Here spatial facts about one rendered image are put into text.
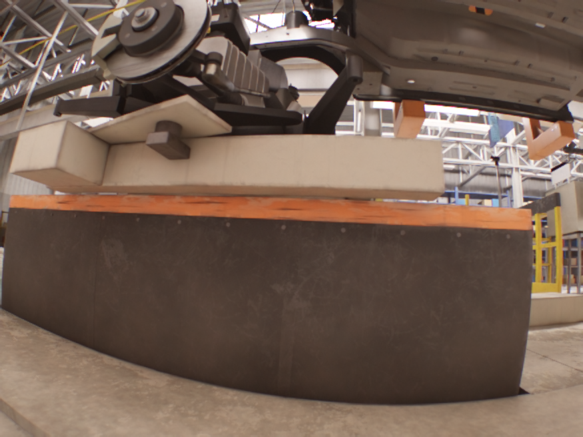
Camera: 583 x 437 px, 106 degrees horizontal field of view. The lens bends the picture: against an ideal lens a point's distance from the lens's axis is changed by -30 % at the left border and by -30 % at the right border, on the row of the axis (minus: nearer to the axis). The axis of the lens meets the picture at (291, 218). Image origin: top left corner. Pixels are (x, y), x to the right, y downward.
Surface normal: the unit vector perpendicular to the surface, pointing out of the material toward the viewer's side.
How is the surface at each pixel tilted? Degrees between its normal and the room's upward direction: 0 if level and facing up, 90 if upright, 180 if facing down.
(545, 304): 90
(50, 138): 90
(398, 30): 105
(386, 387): 90
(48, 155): 90
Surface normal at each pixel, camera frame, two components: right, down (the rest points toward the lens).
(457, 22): -0.20, 0.14
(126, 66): -0.16, -0.16
